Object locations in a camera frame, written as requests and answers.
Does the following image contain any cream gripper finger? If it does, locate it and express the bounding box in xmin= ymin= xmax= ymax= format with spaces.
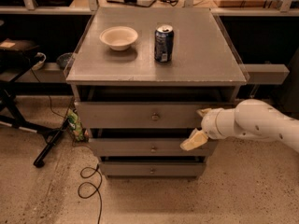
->
xmin=180 ymin=129 xmax=208 ymax=151
xmin=196 ymin=108 xmax=211 ymax=117

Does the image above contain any grey top drawer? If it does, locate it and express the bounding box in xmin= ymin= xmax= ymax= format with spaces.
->
xmin=75 ymin=87 xmax=232 ymax=129

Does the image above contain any grey drawer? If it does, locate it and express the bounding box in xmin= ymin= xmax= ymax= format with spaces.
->
xmin=89 ymin=138 xmax=217 ymax=157
xmin=99 ymin=161 xmax=206 ymax=177
xmin=75 ymin=87 xmax=232 ymax=129

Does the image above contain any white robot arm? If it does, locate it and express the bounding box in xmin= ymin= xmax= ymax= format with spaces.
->
xmin=180 ymin=99 xmax=299 ymax=152

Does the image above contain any grey drawer cabinet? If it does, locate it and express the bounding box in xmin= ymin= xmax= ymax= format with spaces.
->
xmin=64 ymin=6 xmax=250 ymax=180

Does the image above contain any grey bottom drawer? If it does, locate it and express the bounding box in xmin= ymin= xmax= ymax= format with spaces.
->
xmin=99 ymin=161 xmax=206 ymax=177

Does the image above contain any grey middle drawer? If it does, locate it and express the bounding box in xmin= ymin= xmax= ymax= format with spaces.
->
xmin=89 ymin=138 xmax=217 ymax=157

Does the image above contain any blue soda can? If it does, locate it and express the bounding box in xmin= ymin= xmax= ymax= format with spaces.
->
xmin=154 ymin=24 xmax=174 ymax=63

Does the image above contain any white paper bowl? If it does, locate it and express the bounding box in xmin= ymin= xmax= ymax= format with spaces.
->
xmin=99 ymin=26 xmax=138 ymax=51

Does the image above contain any green chip bag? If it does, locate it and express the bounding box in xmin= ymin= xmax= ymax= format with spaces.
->
xmin=67 ymin=109 xmax=88 ymax=142

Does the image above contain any grey bowl on shelf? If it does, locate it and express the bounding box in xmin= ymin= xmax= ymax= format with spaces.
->
xmin=56 ymin=52 xmax=73 ymax=69

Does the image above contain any white bowl on shelf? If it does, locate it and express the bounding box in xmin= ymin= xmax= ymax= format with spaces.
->
xmin=32 ymin=52 xmax=47 ymax=70

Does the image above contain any black stand with legs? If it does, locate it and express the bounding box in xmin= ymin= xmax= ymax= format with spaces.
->
xmin=0 ymin=38 xmax=68 ymax=168

